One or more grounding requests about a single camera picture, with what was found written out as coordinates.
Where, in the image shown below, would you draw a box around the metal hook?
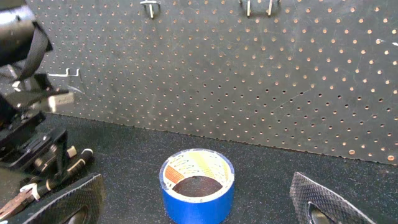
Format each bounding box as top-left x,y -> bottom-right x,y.
237,0 -> 281,18
139,0 -> 162,20
47,67 -> 85,94

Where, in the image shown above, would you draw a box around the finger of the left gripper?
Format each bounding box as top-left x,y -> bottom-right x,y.
52,130 -> 69,185

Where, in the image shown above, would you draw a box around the black and white pliers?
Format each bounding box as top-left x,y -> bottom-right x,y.
0,145 -> 95,221

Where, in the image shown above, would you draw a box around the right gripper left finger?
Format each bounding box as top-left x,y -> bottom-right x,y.
5,172 -> 107,224

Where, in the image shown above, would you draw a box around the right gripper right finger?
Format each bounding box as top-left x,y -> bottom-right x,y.
289,171 -> 377,224

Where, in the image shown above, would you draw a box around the black pegboard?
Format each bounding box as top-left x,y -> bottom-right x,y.
24,0 -> 398,166

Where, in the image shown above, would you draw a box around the roll of blue tape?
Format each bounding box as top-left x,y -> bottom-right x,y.
159,147 -> 236,224

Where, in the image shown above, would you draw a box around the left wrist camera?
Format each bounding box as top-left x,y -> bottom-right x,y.
46,91 -> 76,114

